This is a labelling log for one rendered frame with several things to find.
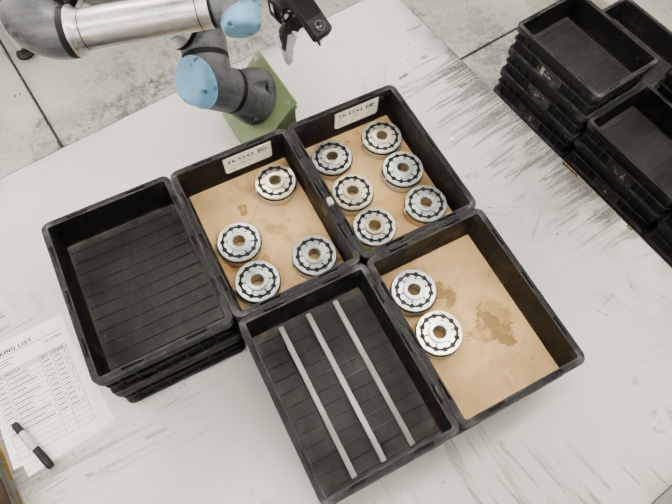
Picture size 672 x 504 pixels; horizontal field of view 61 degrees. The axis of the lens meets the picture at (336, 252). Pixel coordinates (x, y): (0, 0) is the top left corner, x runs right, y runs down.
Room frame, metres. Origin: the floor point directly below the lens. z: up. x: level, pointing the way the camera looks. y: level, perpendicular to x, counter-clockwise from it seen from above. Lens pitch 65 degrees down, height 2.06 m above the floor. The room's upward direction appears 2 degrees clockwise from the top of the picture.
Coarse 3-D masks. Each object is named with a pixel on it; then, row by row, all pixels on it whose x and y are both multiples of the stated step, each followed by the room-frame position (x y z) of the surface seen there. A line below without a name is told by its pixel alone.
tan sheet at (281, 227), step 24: (216, 192) 0.73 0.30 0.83; (240, 192) 0.73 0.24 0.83; (216, 216) 0.66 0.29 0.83; (240, 216) 0.66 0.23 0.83; (264, 216) 0.66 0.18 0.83; (288, 216) 0.66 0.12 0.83; (312, 216) 0.67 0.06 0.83; (216, 240) 0.59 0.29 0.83; (264, 240) 0.60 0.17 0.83; (288, 240) 0.60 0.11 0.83; (288, 264) 0.54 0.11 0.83; (336, 264) 0.54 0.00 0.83; (288, 288) 0.48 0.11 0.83
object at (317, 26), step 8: (288, 0) 0.96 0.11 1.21; (296, 0) 0.95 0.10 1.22; (304, 0) 0.96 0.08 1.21; (312, 0) 0.96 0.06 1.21; (296, 8) 0.94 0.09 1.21; (304, 8) 0.94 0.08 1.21; (312, 8) 0.95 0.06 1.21; (296, 16) 0.94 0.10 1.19; (304, 16) 0.93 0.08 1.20; (312, 16) 0.93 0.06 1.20; (320, 16) 0.94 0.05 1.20; (304, 24) 0.92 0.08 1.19; (312, 24) 0.92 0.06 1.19; (320, 24) 0.91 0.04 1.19; (328, 24) 0.92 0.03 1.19; (312, 32) 0.90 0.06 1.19; (320, 32) 0.90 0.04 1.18; (328, 32) 0.91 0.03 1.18; (312, 40) 0.90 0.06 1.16
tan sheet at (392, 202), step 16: (352, 144) 0.88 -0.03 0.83; (368, 160) 0.83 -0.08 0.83; (384, 160) 0.83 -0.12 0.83; (368, 176) 0.79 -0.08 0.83; (384, 192) 0.74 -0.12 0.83; (384, 208) 0.69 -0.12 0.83; (400, 208) 0.70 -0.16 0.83; (448, 208) 0.70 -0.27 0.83; (352, 224) 0.65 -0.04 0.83; (400, 224) 0.65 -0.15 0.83
